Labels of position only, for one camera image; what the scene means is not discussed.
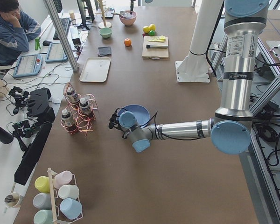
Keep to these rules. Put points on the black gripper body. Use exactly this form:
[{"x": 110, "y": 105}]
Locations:
[{"x": 118, "y": 125}]

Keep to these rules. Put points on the blue plate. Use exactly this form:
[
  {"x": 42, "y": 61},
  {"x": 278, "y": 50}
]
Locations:
[{"x": 141, "y": 113}]

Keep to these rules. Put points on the orange fruit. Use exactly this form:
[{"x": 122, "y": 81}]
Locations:
[{"x": 127, "y": 42}]

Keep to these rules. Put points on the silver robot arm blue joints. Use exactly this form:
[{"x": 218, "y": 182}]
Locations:
[{"x": 229, "y": 128}]

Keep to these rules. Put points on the upper bottle in rack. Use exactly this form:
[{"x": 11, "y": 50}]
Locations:
[{"x": 72, "y": 96}]

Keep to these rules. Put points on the cream tray with bear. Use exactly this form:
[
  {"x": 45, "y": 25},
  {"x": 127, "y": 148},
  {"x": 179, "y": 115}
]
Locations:
[{"x": 95, "y": 70}]

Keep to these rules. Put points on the grey folded cloth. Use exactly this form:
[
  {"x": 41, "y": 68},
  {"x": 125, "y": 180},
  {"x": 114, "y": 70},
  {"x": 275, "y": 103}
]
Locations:
[{"x": 104, "y": 51}]

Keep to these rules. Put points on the pink cup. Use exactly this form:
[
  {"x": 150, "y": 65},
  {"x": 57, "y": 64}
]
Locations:
[{"x": 62, "y": 178}]

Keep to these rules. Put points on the wooden cutting board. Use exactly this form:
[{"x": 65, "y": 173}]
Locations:
[{"x": 155, "y": 53}]

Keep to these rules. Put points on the steel cylinder with black tip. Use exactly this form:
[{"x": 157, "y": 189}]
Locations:
[{"x": 149, "y": 46}]

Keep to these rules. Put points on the white cup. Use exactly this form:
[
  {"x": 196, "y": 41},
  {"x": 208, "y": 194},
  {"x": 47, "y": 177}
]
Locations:
[{"x": 68, "y": 191}]

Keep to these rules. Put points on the green bowl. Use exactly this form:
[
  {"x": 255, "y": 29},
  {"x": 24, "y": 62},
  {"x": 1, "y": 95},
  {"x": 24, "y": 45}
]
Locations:
[{"x": 105, "y": 32}]

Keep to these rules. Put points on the right teach pendant tablet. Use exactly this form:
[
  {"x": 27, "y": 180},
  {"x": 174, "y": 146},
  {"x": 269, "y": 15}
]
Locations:
[{"x": 56, "y": 54}]

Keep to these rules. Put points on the teach pendant tablet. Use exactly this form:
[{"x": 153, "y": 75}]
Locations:
[
  {"x": 56, "y": 54},
  {"x": 28, "y": 66}
]

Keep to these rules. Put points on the yellow plastic knife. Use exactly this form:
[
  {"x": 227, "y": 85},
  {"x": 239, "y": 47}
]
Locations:
[{"x": 151, "y": 40}]

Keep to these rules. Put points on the yellow cup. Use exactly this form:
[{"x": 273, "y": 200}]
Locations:
[{"x": 42, "y": 184}]

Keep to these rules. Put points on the green lime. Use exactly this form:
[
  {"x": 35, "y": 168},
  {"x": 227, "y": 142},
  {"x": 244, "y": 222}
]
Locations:
[{"x": 151, "y": 33}]

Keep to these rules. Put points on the wooden stand with round base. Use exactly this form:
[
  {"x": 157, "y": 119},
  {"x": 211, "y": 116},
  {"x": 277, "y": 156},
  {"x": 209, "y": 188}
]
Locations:
[{"x": 104, "y": 23}]

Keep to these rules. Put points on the lower yellow lemon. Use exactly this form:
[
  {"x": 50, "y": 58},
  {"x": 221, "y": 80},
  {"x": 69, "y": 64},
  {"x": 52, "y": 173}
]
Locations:
[{"x": 146, "y": 29}]

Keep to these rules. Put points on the yellow lemon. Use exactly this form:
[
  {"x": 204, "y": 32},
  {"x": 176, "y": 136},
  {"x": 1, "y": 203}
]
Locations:
[
  {"x": 146, "y": 29},
  {"x": 152, "y": 27}
]

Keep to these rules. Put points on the blue cup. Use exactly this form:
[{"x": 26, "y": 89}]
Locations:
[{"x": 70, "y": 208}]

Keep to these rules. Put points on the left teach pendant tablet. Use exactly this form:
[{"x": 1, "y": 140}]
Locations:
[{"x": 28, "y": 66}]

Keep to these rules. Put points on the upper yellow lemon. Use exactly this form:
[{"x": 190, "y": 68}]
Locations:
[{"x": 152, "y": 27}]

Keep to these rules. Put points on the pink bowl with ice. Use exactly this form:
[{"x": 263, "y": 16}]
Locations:
[{"x": 127, "y": 18}]

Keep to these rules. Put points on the black computer mouse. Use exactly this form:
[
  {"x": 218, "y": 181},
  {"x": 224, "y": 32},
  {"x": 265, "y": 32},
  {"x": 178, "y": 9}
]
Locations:
[{"x": 46, "y": 43}]

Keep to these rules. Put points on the steel ice scoop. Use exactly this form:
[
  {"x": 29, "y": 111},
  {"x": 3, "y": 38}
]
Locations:
[{"x": 125, "y": 14}]

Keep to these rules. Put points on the grey cup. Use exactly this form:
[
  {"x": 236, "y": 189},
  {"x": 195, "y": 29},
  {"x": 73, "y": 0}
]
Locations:
[{"x": 42, "y": 201}]

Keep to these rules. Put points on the black water bottle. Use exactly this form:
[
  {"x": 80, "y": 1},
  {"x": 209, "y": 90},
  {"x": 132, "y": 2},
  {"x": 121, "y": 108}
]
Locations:
[{"x": 5, "y": 137}]

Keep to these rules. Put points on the mint green cup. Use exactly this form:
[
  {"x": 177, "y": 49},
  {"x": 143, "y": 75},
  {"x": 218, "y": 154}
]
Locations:
[{"x": 43, "y": 217}]

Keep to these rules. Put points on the paper cup with utensils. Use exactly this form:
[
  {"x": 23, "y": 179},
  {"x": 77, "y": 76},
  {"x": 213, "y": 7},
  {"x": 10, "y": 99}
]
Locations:
[{"x": 12, "y": 200}]

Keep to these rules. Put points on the seated person in blue jacket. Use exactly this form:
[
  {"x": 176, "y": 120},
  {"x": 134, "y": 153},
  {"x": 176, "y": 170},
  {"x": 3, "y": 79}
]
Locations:
[{"x": 17, "y": 29}]

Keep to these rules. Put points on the copper wire bottle rack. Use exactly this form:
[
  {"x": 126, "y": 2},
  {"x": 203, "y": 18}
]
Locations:
[{"x": 83, "y": 123}]

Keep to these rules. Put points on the aluminium frame post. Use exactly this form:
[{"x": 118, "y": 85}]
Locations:
[{"x": 49, "y": 4}]

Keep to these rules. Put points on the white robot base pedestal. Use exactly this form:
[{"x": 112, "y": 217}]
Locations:
[{"x": 194, "y": 67}]

